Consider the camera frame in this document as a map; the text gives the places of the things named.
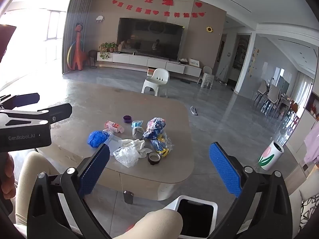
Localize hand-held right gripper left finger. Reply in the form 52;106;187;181
27;143;111;239

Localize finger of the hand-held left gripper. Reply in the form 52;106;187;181
0;93;40;110
0;103;73;130

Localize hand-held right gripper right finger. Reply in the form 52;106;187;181
209;142;292;239

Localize blue plastic bag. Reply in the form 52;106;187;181
87;130;110;149

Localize white plastic bag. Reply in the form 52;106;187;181
113;146;140;168

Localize white square trash bin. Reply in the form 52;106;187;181
164;195;218;239

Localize black tape roll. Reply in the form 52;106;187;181
148;152;162;165

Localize clear bag with yellow contents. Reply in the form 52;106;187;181
150;136;173;158

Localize colourful printed plastic bag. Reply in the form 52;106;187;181
143;117;167;140

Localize person's left hand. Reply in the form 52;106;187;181
0;153;18;195

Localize clear plastic wrapper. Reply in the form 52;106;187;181
103;134;122;152

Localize person's left leg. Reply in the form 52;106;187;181
14;151;76;231

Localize person's leg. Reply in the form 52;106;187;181
113;209;184;239
14;151;76;231

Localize pink carton box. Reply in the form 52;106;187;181
105;121;124;133

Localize white flower printed bin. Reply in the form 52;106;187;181
258;141;285;171

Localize grey sponge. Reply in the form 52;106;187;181
132;126;145;140

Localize orange dinosaur toy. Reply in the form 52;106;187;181
67;23;86;71

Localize brown ball on stand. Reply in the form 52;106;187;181
88;50;98;69

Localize white sofa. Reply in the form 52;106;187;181
290;177;319;239

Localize person's right leg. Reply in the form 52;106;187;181
113;209;184;239

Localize green potted plant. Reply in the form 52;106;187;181
99;42;118;60

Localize grey dining chair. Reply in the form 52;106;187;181
254;81;268;107
262;85;281;117

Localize lilac cloth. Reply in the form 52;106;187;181
303;122;319;165

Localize dining table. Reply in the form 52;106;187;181
279;95;297;117

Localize stacked white stools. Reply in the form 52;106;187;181
198;66;215;89

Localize white mop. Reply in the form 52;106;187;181
216;65;228;84

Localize black and white patterned cushion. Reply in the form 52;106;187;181
298;192;319;234

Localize grey curtain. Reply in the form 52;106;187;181
61;0;88;74

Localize white plastic chair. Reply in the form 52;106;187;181
141;68;170;97

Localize white television cabinet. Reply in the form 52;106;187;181
97;52;202;78

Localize large black television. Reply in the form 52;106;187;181
117;17;185;61

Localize colourful wall stickers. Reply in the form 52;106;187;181
249;47;260;77

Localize red paper wall banner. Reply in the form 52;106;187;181
111;0;206;18

